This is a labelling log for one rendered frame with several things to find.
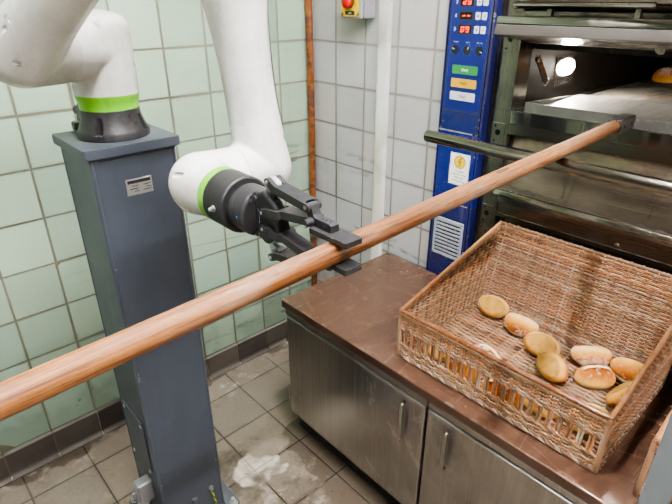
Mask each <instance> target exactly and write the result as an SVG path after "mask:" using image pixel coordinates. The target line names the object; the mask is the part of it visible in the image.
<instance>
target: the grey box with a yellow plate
mask: <svg viewBox="0 0 672 504"><path fill-rule="evenodd" d="M374 17H375V0H353V4H352V6H351V7H350V8H348V9H345V8H344V7H343V6H342V3H341V18H355V19H367V18H374Z"/></svg>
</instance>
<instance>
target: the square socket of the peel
mask: <svg viewBox="0 0 672 504"><path fill-rule="evenodd" d="M635 118H636V115H634V114H627V113H622V114H620V115H617V116H615V117H612V118H610V119H609V120H608V122H610V121H613V120H616V121H618V122H619V123H620V126H621V127H620V130H619V131H618V132H616V133H614V134H621V133H623V132H625V131H627V130H629V129H631V128H633V126H634V122H635Z"/></svg>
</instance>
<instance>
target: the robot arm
mask: <svg viewBox="0 0 672 504"><path fill-rule="evenodd" d="M99 1H100V0H4V1H3V3H2V4H1V5H0V81H1V82H3V83H5V84H7V85H10V86H12V87H16V88H22V89H32V88H39V87H46V86H53V85H60V84H66V83H71V86H72V90H73V95H74V98H75V100H76V101H77V105H74V106H73V108H72V110H73V112H74V113H75V114H77V120H75V121H72V122H71V125H72V129H73V130H74V131H77V136H78V139H79V140H81V141H84V142H90V143H115V142H124V141H130V140H135V139H139V138H142V137H145V136H147V135H149V134H150V126H149V125H148V124H147V122H146V121H145V119H144V117H143V115H142V113H141V110H140V106H139V86H138V79H137V72H136V66H135V60H134V54H133V48H132V42H131V36H130V31H129V25H128V22H127V21H126V19H125V18H124V17H123V16H122V15H120V14H117V13H114V12H111V11H107V10H100V9H94V7H95V6H96V5H97V3H98V2H99ZM201 2H202V5H203V8H204V12H205V15H206V19H207V22H208V26H209V29H210V33H211V37H212V41H213V45H214V49H215V53H216V57H217V61H218V66H219V70H220V75H221V80H222V85H223V90H224V95H225V101H226V107H227V113H228V120H229V125H230V129H231V138H232V144H231V146H229V147H225V148H220V149H215V150H208V151H200V152H193V153H189V154H187V155H185V156H183V157H181V158H180V159H179V160H178V161H177V162H176V163H175V164H174V165H173V167H172V169H171V171H170V174H169V179H168V186H169V191H170V194H171V196H172V198H173V200H174V201H175V203H176V204H177V205H178V206H179V207H180V208H182V209H183V210H185V211H186V212H188V213H191V214H194V215H201V216H205V217H208V218H209V219H211V220H213V221H215V222H217V223H219V224H220V225H222V226H224V227H226V228H228V229H229V230H231V231H233V232H237V233H244V232H246V233H248V234H250V235H254V236H259V237H261V238H262V239H263V240H264V242H266V243H267V244H269V245H270V249H271V252H272V253H270V254H268V258H269V260H270V261H277V260H278V261H280V262H283V261H285V260H287V259H290V258H292V257H294V256H297V255H299V254H301V253H304V252H306V251H308V250H311V249H313V248H315V247H317V246H315V245H314V244H313V243H311V242H310V241H308V240H307V239H305V238H304V237H303V236H301V235H300V234H298V233H297V232H296V229H295V228H294V227H292V226H291V225H289V222H293V223H297V224H301V225H304V226H306V227H305V228H308V227H310V226H313V227H310V228H309V232H310V233H311V234H313V235H315V236H317V237H319V238H321V239H324V240H326V241H328V242H330V243H332V244H334V245H337V246H339V247H341V248H343V249H349V248H351V247H354V246H356V245H359V244H361V243H362V237H360V236H358V235H355V234H353V233H351V232H348V231H346V230H344V229H341V228H339V224H338V223H337V222H336V221H334V220H331V219H329V218H327V217H325V216H324V215H323V214H322V213H321V211H320V208H321V207H322V203H321V201H320V200H318V199H317V198H315V197H313V196H311V195H309V194H307V193H305V192H304V191H302V190H300V189H298V188H296V187H294V186H292V185H290V184H289V183H287V181H288V179H289V177H290V174H291V167H292V166H291V159H290V155H289V152H288V148H287V144H286V140H285V136H284V132H283V128H282V123H281V119H280V116H281V115H280V110H279V104H278V98H277V92H276V86H275V79H274V71H273V63H272V54H271V44H270V33H269V19H268V0H201ZM281 199H283V200H284V201H286V202H288V203H290V204H291V205H287V204H285V203H283V201H282V200H281ZM292 205H293V206H292ZM295 207H297V208H295ZM278 243H283V244H284V245H285V246H281V245H279V244H278ZM286 246H287V247H288V248H286ZM361 269H362V264H360V263H358V262H356V261H354V260H352V259H350V258H348V259H346V260H344V261H342V262H340V263H337V264H335V265H333V266H331V267H329V268H327V269H326V270H327V271H332V270H334V271H336V272H337V273H339V274H341V275H343V276H345V277H346V276H348V275H351V274H353V273H355V272H357V271H359V270H361Z"/></svg>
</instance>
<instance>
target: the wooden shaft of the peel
mask: <svg viewBox="0 0 672 504"><path fill-rule="evenodd" d="M620 127H621V126H620V123H619V122H618V121H616V120H613V121H610V122H608V123H605V124H603V125H601V126H598V127H596V128H594V129H591V130H589V131H587V132H584V133H582V134H580V135H577V136H575V137H573V138H570V139H568V140H566V141H563V142H561V143H559V144H556V145H554V146H552V147H549V148H547V149H545V150H542V151H540V152H538V153H535V154H533V155H531V156H528V157H526V158H524V159H521V160H519V161H516V162H514V163H512V164H509V165H507V166H505V167H502V168H500V169H498V170H495V171H493V172H491V173H488V174H486V175H484V176H481V177H479V178H477V179H474V180H472V181H470V182H467V183H465V184H463V185H460V186H458V187H456V188H453V189H451V190H449V191H446V192H444V193H442V194H439V195H437V196H435V197H432V198H430V199H428V200H425V201H423V202H421V203H418V204H416V205H414V206H411V207H409V208H407V209H404V210H402V211H400V212H397V213H395V214H393V215H390V216H388V217H386V218H383V219H381V220H379V221H376V222H374V223H371V224H369V225H367V226H364V227H362V228H360V229H357V230H355V231H353V232H351V233H353V234H355V235H358V236H360V237H362V243H361V244H359V245H356V246H354V247H351V248H349V249H343V248H341V247H339V246H337V245H334V244H332V243H330V242H327V243H325V244H322V245H320V246H318V247H315V248H313V249H311V250H308V251H306V252H304V253H301V254H299V255H297V256H294V257H292V258H290V259H287V260H285V261H283V262H280V263H278V264H276V265H273V266H271V267H269V268H266V269H264V270H262V271H259V272H257V273H255V274H252V275H250V276H248V277H245V278H243V279H241V280H238V281H236V282H233V283H231V284H229V285H226V286H224V287H222V288H219V289H217V290H215V291H212V292H210V293H208V294H205V295H203V296H201V297H198V298H196V299H194V300H191V301H189V302H187V303H184V304H182V305H180V306H177V307H175V308H173V309H170V310H168V311H166V312H163V313H161V314H159V315H156V316H154V317H152V318H149V319H147V320H145V321H142V322H140V323H138V324H135V325H133V326H131V327H128V328H126V329H124V330H121V331H119V332H117V333H114V334H112V335H110V336H107V337H105V338H103V339H100V340H98V341H96V342H93V343H91V344H88V345H86V346H84V347H81V348H79V349H77V350H74V351H72V352H70V353H67V354H65V355H63V356H60V357H58V358H56V359H53V360H51V361H49V362H46V363H44V364H42V365H39V366H37V367H35V368H32V369H30V370H28V371H25V372H23V373H21V374H18V375H16V376H14V377H11V378H9V379H7V380H4V381H2V382H0V422H1V421H3V420H5V419H7V418H9V417H12V416H14V415H16V414H18V413H20V412H22V411H24V410H26V409H29V408H31V407H33V406H35V405H37V404H39V403H41V402H44V401H46V400H48V399H50V398H52V397H54V396H56V395H58V394H61V393H63V392H65V391H67V390H69V389H71V388H73V387H75V386H78V385H80V384H82V383H84V382H86V381H88V380H90V379H92V378H95V377H97V376H99V375H101V374H103V373H105V372H107V371H110V370H112V369H114V368H116V367H118V366H120V365H122V364H124V363H127V362H129V361H131V360H133V359H135V358H137V357H139V356H141V355H144V354H146V353H148V352H150V351H152V350H154V349H156V348H159V347H161V346H163V345H165V344H167V343H169V342H171V341H173V340H176V339H178V338H180V337H182V336H184V335H186V334H188V333H190V332H193V331H195V330H197V329H199V328H201V327H203V326H205V325H208V324H210V323H212V322H214V321H216V320H218V319H220V318H222V317H225V316H227V315H229V314H231V313H233V312H235V311H237V310H239V309H242V308H244V307H246V306H248V305H250V304H252V303H254V302H256V301H259V300H261V299H263V298H265V297H267V296H269V295H271V294H274V293H276V292H278V291H280V290H282V289H284V288H286V287H288V286H291V285H293V284H295V283H297V282H299V281H301V280H303V279H305V278H308V277H310V276H312V275H314V274H316V273H318V272H320V271H323V270H325V269H327V268H329V267H331V266H333V265H335V264H337V263H340V262H342V261H344V260H346V259H348V258H350V257H352V256H354V255H357V254H359V253H361V252H363V251H365V250H367V249H369V248H371V247H374V246H376V245H378V244H380V243H382V242H384V241H386V240H389V239H391V238H393V237H395V236H397V235H399V234H401V233H403V232H406V231H408V230H410V229H412V228H414V227H416V226H418V225H420V224H423V223H425V222H427V221H429V220H431V219H433V218H435V217H438V216H440V215H442V214H444V213H446V212H448V211H450V210H452V209H455V208H457V207H459V206H461V205H463V204H465V203H467V202H469V201H472V200H474V199H476V198H478V197H480V196H482V195H484V194H487V193H489V192H491V191H493V190H495V189H497V188H499V187H501V186H504V185H506V184H508V183H510V182H512V181H514V180H516V179H518V178H521V177H523V176H525V175H527V174H529V173H531V172H533V171H535V170H538V169H540V168H542V167H544V166H546V165H548V164H550V163H553V162H555V161H557V160H559V159H561V158H563V157H565V156H567V155H570V154H572V153H574V152H576V151H578V150H580V149H582V148H584V147H587V146H589V145H591V144H593V143H595V142H597V141H599V140H602V139H604V138H606V137H608V136H610V135H612V134H614V133H616V132H618V131H619V130H620Z"/></svg>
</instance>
